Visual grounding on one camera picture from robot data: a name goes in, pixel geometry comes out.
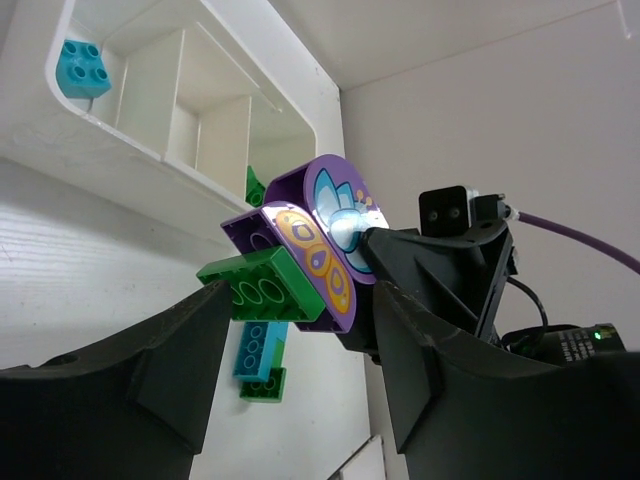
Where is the teal square lego brick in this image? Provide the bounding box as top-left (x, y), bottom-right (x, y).
top-left (56, 39), bottom-right (112, 100)

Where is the white three-compartment container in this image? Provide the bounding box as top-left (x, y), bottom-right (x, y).
top-left (1, 1), bottom-right (344, 239)

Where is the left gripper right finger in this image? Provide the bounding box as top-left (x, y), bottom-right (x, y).
top-left (374, 281), bottom-right (639, 479)

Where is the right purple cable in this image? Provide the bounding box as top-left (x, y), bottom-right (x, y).
top-left (487, 192), bottom-right (640, 276)

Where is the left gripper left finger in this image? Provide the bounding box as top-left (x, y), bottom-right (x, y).
top-left (1, 281), bottom-right (232, 479)

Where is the green long lego brick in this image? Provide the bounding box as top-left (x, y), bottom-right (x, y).
top-left (245, 166), bottom-right (266, 208)

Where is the purple butterfly lego blue wing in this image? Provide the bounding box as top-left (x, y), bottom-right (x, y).
top-left (264, 154), bottom-right (389, 285)

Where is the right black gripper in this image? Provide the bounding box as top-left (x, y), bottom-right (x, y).
top-left (359, 221), bottom-right (626, 360)

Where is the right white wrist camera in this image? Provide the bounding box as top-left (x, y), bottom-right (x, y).
top-left (418, 185), bottom-right (479, 238)

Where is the small green lego brick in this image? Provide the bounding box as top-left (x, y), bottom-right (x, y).
top-left (239, 367), bottom-right (287, 403)

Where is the teal long lego brick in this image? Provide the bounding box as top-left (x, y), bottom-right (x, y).
top-left (233, 321), bottom-right (289, 382)

